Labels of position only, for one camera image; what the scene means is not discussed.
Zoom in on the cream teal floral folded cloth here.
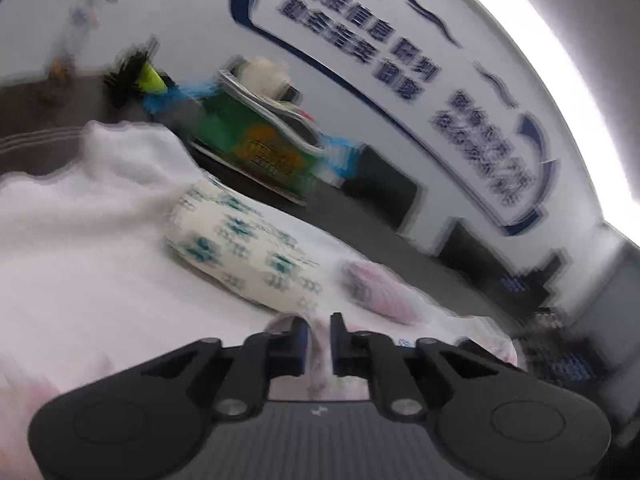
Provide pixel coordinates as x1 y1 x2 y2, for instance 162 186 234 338
166 177 323 312

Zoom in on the green zipper storage bag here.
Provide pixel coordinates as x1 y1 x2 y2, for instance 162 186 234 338
193 70 324 202

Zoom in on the pink floral garment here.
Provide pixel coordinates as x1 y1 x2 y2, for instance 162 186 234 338
1 310 518 479

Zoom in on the black office chair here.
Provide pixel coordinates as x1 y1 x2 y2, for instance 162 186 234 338
436 219 565 318
341 145 422 232

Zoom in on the blue wall sign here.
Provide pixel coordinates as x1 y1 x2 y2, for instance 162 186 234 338
230 0 554 236

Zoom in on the white fluffy blanket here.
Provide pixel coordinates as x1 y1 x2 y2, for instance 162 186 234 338
1 122 518 479

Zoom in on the yellow-green black object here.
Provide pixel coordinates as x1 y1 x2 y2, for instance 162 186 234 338
102 36 175 108

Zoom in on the cream cloth on chair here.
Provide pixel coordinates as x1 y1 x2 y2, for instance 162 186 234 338
238 58 291 100

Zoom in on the pink folded cloth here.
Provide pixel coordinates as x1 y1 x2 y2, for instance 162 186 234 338
341 261 421 325

